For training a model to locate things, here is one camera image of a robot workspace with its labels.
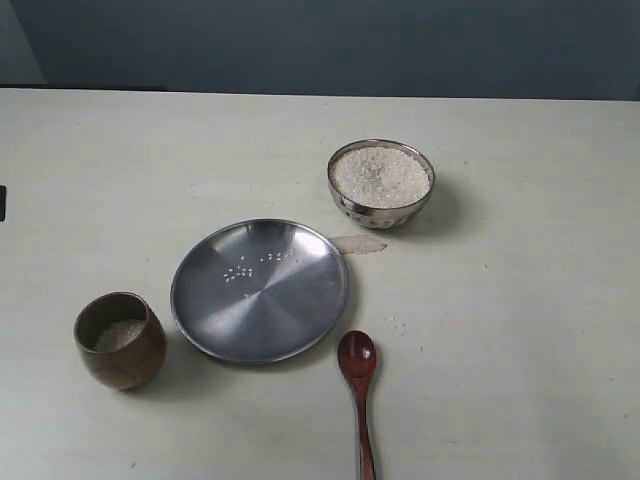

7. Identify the red wooden spoon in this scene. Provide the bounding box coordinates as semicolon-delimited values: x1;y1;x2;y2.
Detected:
337;330;377;480

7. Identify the round steel plate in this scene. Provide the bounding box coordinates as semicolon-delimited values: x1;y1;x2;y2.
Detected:
170;219;349;365

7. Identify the steel bowl of rice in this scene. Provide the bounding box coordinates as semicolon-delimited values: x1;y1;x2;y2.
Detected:
327;139;435;229

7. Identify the brown wooden cup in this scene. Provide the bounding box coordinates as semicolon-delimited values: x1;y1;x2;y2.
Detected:
73;292;167;390

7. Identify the black object at table edge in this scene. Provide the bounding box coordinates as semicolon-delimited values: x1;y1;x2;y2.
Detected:
0;185;7;223

